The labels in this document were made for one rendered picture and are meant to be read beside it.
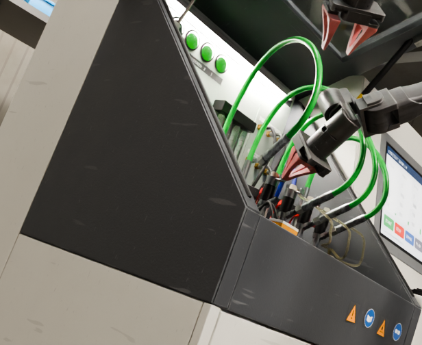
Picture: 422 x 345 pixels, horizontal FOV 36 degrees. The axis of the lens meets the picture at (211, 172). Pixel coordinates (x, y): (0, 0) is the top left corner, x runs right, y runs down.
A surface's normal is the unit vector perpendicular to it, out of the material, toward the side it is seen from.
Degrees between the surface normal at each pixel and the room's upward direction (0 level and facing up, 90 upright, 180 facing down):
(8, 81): 90
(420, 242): 76
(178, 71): 90
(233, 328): 90
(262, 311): 90
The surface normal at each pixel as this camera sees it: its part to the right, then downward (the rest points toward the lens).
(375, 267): -0.62, -0.37
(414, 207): 0.77, -0.10
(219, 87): 0.71, 0.12
